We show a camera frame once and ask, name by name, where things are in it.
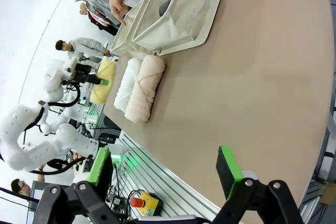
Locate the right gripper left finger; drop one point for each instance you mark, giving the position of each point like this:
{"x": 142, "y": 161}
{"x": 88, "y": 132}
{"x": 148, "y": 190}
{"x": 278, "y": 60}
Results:
{"x": 101, "y": 166}

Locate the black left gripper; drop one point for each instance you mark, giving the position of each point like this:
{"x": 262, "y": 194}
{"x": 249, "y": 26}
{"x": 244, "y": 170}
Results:
{"x": 83, "y": 73}

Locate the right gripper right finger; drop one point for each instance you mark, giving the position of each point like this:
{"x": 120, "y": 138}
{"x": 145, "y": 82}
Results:
{"x": 228, "y": 169}

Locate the pale yellow towel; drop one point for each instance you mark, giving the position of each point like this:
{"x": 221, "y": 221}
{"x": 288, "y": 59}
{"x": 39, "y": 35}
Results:
{"x": 103, "y": 95}

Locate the white towel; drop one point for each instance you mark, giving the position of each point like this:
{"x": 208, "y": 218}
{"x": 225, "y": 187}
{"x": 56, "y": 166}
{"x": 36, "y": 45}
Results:
{"x": 126, "y": 87}

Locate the pale pink towel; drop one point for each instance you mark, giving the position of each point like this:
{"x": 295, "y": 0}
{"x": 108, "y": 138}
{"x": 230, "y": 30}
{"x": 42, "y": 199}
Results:
{"x": 147, "y": 87}

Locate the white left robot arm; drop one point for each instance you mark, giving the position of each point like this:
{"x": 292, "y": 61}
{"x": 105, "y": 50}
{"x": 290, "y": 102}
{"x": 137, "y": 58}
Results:
{"x": 15, "y": 127}

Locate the person's right hand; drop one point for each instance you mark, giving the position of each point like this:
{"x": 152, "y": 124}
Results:
{"x": 116, "y": 6}

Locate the white device with green light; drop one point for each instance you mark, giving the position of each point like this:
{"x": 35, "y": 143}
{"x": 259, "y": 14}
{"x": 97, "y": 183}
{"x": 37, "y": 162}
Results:
{"x": 115, "y": 153}

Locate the man in grey jacket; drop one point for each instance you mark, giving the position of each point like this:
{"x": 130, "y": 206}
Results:
{"x": 86, "y": 47}

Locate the beige fabric storage basket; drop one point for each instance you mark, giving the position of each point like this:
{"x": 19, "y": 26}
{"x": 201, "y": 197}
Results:
{"x": 183, "y": 32}
{"x": 126, "y": 32}

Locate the yellow emergency stop box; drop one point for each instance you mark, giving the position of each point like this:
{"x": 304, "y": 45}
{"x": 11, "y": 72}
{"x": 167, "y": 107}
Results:
{"x": 149, "y": 204}

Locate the person with glasses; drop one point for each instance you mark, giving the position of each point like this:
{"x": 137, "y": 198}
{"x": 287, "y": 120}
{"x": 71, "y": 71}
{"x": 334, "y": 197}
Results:
{"x": 19, "y": 187}

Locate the brown cardboard box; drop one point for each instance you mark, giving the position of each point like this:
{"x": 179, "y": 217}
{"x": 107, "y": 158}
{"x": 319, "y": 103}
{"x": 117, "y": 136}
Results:
{"x": 328, "y": 195}

